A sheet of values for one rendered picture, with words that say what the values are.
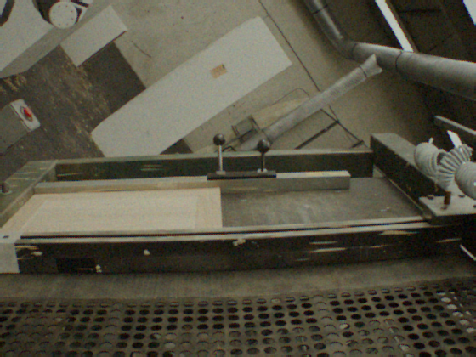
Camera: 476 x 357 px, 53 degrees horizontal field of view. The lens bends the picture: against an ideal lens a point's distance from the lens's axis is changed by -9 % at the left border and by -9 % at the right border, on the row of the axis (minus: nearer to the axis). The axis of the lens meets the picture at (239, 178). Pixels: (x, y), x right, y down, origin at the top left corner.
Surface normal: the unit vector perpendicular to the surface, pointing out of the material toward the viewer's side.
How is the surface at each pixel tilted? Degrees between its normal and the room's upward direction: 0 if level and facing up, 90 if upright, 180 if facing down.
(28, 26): 90
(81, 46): 90
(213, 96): 90
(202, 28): 90
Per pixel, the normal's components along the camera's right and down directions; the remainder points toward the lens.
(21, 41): 0.06, 0.29
